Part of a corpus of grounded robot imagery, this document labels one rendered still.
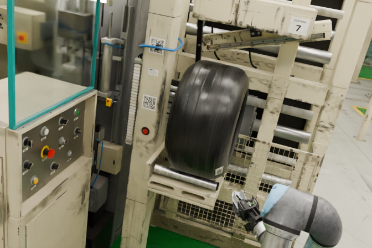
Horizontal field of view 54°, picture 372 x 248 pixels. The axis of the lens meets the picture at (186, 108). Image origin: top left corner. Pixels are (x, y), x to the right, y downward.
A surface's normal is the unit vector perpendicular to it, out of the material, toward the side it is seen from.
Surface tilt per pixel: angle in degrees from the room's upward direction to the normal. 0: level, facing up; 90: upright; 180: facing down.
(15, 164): 90
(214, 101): 51
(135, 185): 90
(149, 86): 90
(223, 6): 90
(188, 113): 68
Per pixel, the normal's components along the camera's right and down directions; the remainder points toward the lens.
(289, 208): -0.22, -0.25
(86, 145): -0.27, 0.31
